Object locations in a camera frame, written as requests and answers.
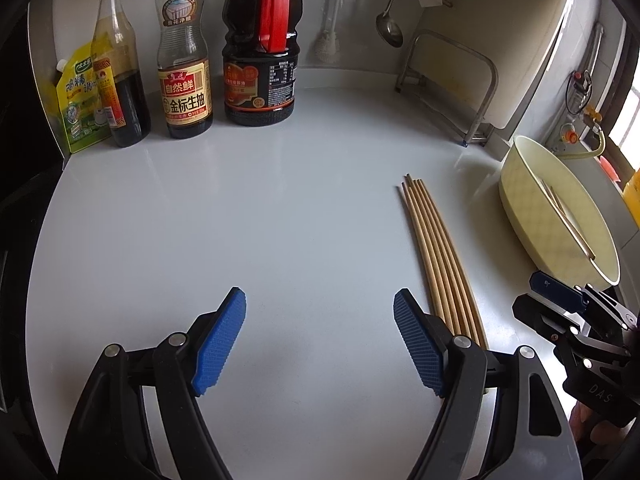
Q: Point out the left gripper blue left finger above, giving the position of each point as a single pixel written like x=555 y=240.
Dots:
x=214 y=335

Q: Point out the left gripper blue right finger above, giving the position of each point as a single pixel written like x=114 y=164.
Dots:
x=426 y=337

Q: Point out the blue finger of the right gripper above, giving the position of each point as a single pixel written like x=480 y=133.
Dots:
x=565 y=297
x=543 y=320

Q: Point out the wooden chopstick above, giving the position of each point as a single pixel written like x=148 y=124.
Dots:
x=567 y=212
x=565 y=217
x=450 y=259
x=441 y=290
x=464 y=300
x=426 y=253
x=442 y=259

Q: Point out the person right hand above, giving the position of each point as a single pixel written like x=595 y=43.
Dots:
x=591 y=431

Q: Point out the large cream round basin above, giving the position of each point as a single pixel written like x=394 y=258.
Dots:
x=555 y=218

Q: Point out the yellow oil jug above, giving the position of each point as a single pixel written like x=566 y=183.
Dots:
x=631 y=196

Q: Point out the pink soap dish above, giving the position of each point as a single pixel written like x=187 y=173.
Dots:
x=609 y=169

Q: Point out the metal cutting board rack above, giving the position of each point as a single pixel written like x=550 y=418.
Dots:
x=450 y=102

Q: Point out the white cutting board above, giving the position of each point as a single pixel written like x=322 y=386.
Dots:
x=516 y=34

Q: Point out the clear soy sauce bottle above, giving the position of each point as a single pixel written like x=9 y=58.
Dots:
x=183 y=68

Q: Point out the yellow cap vinegar bottle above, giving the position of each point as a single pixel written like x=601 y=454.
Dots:
x=118 y=78

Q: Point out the green yellow seasoning pouch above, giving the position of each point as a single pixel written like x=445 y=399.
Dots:
x=83 y=117

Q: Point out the metal ladle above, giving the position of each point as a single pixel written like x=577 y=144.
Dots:
x=388 y=28

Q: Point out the large dark soy sauce jug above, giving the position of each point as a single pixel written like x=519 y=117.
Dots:
x=260 y=60

